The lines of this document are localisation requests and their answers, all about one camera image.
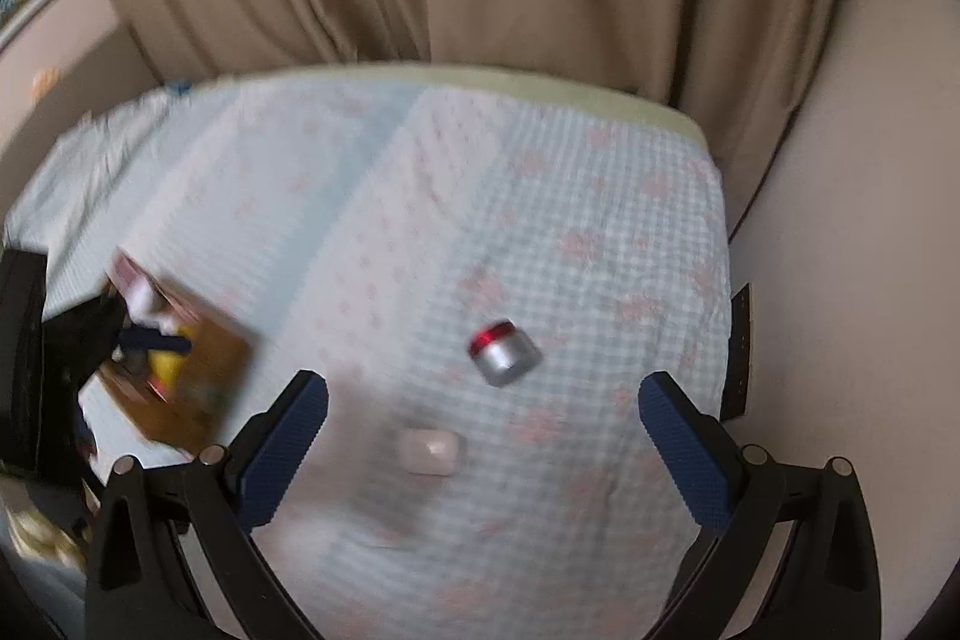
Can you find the pale pink rounded case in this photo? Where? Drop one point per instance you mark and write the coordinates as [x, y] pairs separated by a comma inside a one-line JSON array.
[[429, 451]]

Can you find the crumpled light blue blanket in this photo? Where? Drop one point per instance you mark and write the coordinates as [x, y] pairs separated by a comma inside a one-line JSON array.
[[97, 160]]

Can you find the yellow tape roll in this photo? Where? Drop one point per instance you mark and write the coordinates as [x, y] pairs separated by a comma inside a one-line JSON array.
[[171, 359]]

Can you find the pale green mattress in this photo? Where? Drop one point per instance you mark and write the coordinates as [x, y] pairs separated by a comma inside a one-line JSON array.
[[525, 89]]

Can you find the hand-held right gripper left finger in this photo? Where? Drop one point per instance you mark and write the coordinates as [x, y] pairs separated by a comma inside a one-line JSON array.
[[281, 452]]

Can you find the silver jar with red band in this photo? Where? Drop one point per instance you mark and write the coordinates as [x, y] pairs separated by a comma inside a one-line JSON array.
[[506, 355]]

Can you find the grey headboard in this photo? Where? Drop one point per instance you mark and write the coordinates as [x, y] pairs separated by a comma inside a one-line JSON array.
[[90, 78]]

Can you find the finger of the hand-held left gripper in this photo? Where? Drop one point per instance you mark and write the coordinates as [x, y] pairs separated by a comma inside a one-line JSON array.
[[157, 342]]

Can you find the brown cardboard box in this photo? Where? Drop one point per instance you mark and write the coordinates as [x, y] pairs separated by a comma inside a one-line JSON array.
[[202, 385]]

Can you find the small orange object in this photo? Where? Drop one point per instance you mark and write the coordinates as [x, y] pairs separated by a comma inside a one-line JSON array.
[[43, 81]]

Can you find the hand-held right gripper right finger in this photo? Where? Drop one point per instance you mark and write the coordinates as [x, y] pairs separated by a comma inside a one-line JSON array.
[[684, 452]]

